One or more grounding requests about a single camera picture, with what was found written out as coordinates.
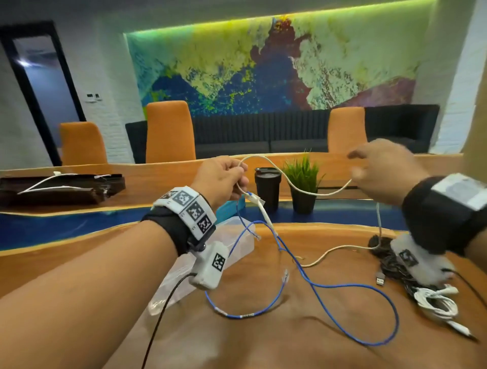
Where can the colourful abstract wall painting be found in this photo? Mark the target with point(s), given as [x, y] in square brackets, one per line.
[228, 61]

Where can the orange chair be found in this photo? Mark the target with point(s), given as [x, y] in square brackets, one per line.
[346, 129]
[83, 144]
[171, 133]

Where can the clear plastic container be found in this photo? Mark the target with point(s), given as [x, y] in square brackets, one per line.
[179, 281]

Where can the teal cylindrical speaker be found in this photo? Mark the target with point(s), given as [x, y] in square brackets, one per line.
[230, 211]

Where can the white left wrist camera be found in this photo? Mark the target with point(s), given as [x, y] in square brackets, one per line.
[209, 270]

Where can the black travel mug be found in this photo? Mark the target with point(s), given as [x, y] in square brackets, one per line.
[268, 190]

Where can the black sofa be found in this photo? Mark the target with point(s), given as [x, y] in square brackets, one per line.
[247, 129]

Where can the white wall thermostat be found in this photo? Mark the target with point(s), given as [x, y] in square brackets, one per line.
[91, 98]

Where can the wooden table with blue inlay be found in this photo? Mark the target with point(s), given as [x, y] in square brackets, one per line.
[247, 342]

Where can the person's right hand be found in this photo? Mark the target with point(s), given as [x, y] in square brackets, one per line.
[388, 175]

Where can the black left wristband with markers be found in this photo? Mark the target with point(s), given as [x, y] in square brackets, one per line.
[167, 228]

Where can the dark framed glass door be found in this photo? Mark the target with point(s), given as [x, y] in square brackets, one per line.
[49, 95]

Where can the green potted plant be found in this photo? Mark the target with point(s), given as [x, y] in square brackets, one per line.
[302, 178]

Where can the person's left hand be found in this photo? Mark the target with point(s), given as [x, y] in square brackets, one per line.
[217, 182]

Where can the person's left forearm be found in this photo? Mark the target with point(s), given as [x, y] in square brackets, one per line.
[76, 296]

